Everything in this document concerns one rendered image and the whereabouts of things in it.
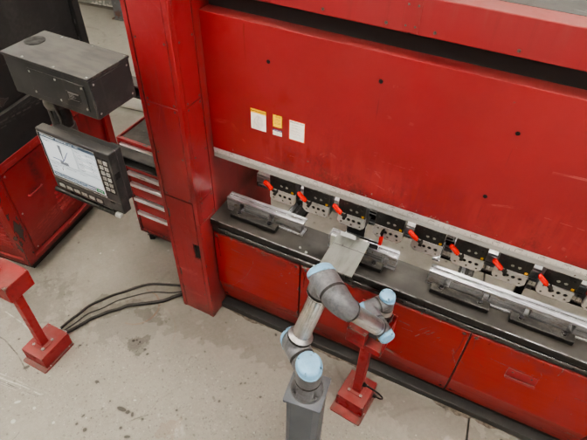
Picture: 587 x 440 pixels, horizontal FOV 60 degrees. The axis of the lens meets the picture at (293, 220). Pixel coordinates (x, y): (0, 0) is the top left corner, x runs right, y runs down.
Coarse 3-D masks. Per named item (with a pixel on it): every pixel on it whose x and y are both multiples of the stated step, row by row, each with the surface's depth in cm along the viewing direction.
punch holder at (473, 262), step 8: (464, 240) 235; (464, 248) 238; (472, 248) 236; (480, 248) 234; (456, 256) 243; (464, 256) 241; (472, 256) 239; (480, 256) 237; (456, 264) 246; (464, 264) 244; (472, 264) 242; (480, 264) 239
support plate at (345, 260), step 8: (336, 240) 270; (344, 240) 270; (352, 240) 270; (360, 240) 270; (328, 248) 265; (336, 248) 265; (344, 248) 266; (352, 248) 266; (360, 248) 266; (328, 256) 261; (336, 256) 261; (344, 256) 262; (352, 256) 262; (360, 256) 262; (336, 264) 257; (344, 264) 258; (352, 264) 258; (344, 272) 253; (352, 272) 254
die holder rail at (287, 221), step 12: (228, 204) 302; (240, 204) 298; (252, 204) 293; (264, 204) 293; (264, 216) 293; (276, 216) 288; (288, 216) 287; (300, 216) 287; (288, 228) 290; (300, 228) 286
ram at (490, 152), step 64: (256, 64) 227; (320, 64) 212; (384, 64) 199; (448, 64) 190; (320, 128) 233; (384, 128) 217; (448, 128) 204; (512, 128) 192; (576, 128) 181; (384, 192) 239; (448, 192) 223; (512, 192) 208; (576, 192) 196; (512, 256) 229; (576, 256) 213
